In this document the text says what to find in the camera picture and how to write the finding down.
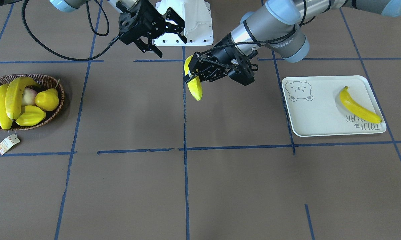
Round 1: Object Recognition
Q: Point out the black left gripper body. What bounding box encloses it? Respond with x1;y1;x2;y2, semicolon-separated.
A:
197;35;244;82

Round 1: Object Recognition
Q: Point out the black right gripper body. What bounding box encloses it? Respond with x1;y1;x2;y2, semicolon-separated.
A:
119;0;184;39

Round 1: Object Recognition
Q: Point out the yellow banana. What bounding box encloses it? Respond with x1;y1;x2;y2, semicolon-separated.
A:
0;83;13;130
184;55;202;101
339;86;383;124
5;76;40;120

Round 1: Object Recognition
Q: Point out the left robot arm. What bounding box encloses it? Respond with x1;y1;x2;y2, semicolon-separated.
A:
184;0;401;86

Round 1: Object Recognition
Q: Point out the brown wicker basket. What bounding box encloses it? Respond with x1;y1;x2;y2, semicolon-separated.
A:
0;74;66;131

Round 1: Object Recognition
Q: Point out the yellow lemon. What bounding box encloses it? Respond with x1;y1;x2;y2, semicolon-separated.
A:
35;88;60;111

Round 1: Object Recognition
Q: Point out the cream bear tray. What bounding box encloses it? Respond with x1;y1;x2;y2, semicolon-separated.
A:
281;75;387;137

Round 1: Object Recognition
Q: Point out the yellow star fruit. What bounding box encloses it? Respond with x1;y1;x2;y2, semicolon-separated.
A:
15;105;46;126

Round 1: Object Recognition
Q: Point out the white paper price tag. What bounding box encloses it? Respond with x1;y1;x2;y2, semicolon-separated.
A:
0;133;20;156

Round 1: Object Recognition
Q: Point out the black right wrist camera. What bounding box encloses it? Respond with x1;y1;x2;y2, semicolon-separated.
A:
118;12;143;45

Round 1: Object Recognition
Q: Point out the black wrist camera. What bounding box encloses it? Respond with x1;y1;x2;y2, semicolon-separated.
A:
118;12;143;45
227;57;259;86

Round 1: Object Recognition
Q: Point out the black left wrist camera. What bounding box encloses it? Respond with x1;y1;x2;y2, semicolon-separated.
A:
227;57;259;86

